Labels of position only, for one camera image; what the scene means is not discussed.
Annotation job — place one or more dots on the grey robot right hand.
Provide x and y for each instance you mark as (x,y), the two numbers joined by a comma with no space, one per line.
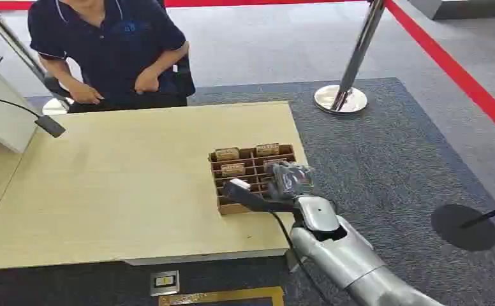
(292,179)

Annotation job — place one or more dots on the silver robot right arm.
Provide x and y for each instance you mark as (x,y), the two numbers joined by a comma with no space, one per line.
(349,257)

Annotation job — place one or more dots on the brown card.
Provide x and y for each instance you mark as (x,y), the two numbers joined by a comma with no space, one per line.
(267,149)
(227,153)
(233,169)

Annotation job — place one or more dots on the wooden card box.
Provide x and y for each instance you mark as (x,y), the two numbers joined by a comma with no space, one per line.
(239,186)

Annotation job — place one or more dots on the dark grey carpet mat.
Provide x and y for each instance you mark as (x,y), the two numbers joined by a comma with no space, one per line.
(378,169)

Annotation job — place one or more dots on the metal floor socket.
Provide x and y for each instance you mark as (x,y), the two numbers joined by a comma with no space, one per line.
(164,282)

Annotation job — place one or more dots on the person's left hand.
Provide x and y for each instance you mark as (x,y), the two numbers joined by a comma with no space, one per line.
(146,80)

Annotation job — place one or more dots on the person's hand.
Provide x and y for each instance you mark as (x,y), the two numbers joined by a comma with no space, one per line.
(146,80)
(85,93)

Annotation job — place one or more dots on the black stand with round base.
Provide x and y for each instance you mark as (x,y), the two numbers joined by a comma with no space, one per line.
(463,228)

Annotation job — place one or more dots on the red barrier belt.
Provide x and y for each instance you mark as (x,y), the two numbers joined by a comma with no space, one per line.
(230,3)
(454,69)

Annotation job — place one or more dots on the person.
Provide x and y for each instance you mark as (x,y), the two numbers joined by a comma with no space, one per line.
(112,46)

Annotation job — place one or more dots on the person's right hand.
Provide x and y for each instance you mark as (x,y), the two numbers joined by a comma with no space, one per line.
(85,93)

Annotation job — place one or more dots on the black gooseneck microphone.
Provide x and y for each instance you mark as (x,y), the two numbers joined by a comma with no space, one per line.
(49,125)

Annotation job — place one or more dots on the white side desk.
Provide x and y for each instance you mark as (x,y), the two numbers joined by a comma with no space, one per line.
(2,114)

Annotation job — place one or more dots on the black wrist camera pale box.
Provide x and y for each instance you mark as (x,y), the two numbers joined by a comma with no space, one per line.
(251,198)

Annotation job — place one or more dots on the chrome stanchion post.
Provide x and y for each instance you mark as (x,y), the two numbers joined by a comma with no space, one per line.
(15,46)
(353,63)

